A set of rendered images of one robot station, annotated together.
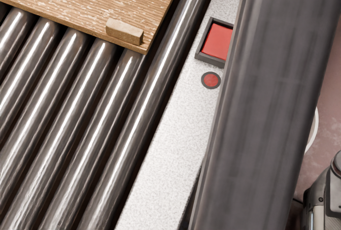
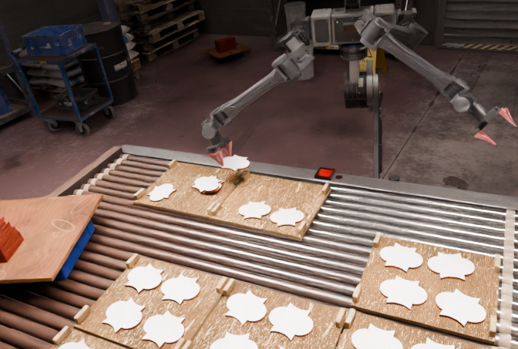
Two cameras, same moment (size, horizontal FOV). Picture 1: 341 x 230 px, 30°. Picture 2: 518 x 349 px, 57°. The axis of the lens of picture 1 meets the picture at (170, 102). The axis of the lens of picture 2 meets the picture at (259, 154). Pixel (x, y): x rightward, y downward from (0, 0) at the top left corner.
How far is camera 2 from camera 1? 183 cm
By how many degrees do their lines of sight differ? 56
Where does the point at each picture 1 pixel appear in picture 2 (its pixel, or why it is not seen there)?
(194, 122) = (355, 179)
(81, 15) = (317, 201)
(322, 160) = not seen: hidden behind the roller
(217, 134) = (423, 63)
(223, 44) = (325, 172)
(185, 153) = (368, 180)
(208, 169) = (427, 68)
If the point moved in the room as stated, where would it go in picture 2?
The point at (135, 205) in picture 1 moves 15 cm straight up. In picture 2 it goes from (388, 189) to (388, 159)
